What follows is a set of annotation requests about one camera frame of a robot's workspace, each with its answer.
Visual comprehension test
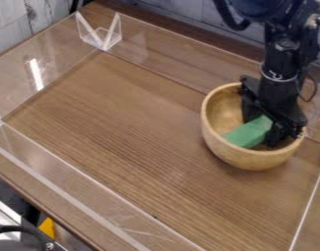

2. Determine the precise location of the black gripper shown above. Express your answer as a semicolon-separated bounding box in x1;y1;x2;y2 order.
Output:
240;57;308;147

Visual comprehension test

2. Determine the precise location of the green rectangular block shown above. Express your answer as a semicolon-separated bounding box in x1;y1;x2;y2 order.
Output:
224;116;272;148

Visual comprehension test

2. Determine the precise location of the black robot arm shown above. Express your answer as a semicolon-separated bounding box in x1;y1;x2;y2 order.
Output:
213;0;320;147

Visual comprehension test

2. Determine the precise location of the brown wooden bowl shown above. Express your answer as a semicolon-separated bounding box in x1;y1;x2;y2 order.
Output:
201;82;304;171

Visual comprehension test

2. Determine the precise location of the yellow warning label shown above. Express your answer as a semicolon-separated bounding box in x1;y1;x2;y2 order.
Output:
39;218;57;238

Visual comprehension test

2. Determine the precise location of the clear acrylic corner bracket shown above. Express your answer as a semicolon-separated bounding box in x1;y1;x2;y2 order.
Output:
76;13;122;52

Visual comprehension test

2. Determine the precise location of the clear acrylic tray wall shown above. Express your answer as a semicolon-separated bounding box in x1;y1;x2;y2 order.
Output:
0;121;205;251

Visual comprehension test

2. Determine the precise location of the black cable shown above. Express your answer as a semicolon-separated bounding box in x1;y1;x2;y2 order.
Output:
0;225;50;251

